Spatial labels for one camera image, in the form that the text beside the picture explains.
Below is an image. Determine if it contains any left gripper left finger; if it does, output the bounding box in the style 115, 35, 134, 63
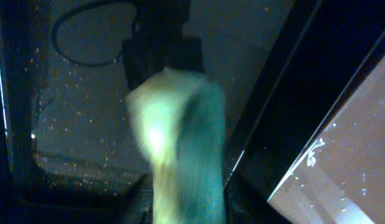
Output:
119, 174, 154, 224

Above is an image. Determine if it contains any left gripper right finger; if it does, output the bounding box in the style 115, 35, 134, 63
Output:
226, 177, 271, 224

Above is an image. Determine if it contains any green scrubbing sponge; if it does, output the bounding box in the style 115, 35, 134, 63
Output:
124, 67, 226, 223

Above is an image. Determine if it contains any black rectangular tray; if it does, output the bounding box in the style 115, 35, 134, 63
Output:
0, 0, 385, 223

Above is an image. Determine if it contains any brown plastic serving tray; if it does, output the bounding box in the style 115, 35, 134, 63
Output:
268, 55, 385, 223

